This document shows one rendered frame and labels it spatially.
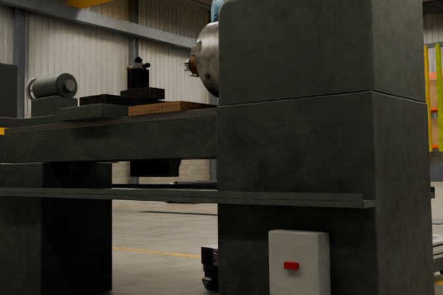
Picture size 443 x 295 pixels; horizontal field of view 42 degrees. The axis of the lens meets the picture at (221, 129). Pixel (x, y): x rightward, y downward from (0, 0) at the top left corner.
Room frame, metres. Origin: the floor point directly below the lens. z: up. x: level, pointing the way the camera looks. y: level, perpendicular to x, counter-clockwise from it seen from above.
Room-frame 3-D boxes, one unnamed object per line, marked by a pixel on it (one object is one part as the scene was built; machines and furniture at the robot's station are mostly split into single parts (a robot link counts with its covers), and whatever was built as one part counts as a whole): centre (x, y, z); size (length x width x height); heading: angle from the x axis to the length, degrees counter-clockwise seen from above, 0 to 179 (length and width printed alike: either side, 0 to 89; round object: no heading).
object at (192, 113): (2.52, 0.23, 0.77); 2.10 x 0.34 x 0.18; 51
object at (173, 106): (2.46, 0.16, 0.89); 0.36 x 0.30 x 0.04; 141
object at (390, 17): (2.06, -0.37, 1.06); 0.59 x 0.48 x 0.39; 51
